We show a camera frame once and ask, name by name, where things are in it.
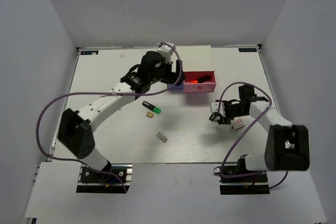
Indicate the black green highlighter marker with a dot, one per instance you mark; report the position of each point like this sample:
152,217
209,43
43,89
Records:
151,107

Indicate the pink white binder clip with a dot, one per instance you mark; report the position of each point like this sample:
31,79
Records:
237,124

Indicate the right blue label sticker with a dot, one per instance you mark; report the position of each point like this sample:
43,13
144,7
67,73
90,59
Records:
247,50

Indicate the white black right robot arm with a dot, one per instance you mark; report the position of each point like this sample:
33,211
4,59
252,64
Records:
287,144

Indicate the pink drawer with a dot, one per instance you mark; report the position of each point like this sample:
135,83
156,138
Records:
208,86

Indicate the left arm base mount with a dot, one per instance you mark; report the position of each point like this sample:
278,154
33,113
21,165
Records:
95,183

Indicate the black orange highlighter marker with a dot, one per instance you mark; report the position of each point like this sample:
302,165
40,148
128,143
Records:
201,79

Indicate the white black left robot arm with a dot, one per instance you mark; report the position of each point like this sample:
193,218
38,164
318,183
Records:
77,127

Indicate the black marker pen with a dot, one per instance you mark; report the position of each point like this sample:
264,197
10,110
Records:
215,117

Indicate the lavender blue drawer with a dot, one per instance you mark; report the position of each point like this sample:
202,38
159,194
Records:
171,87

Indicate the grey white eraser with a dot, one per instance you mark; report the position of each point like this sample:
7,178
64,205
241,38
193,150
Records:
162,137

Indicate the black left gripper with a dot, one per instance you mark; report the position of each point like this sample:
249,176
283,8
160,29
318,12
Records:
176,78

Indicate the left blue label sticker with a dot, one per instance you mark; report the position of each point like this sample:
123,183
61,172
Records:
89,52

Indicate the blue label sticker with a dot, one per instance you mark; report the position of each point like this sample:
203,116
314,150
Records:
247,50
89,52

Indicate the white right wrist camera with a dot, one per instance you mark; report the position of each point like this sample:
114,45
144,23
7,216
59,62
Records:
218,108

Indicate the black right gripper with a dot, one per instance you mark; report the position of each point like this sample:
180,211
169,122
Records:
226,120

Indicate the yellow eraser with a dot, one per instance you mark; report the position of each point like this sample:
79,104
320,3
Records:
150,115

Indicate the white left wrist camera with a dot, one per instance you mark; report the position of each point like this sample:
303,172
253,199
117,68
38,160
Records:
166,49

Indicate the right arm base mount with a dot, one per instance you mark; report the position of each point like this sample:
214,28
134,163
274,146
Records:
249,185

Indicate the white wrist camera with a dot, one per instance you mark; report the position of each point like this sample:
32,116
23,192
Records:
166,49
218,108

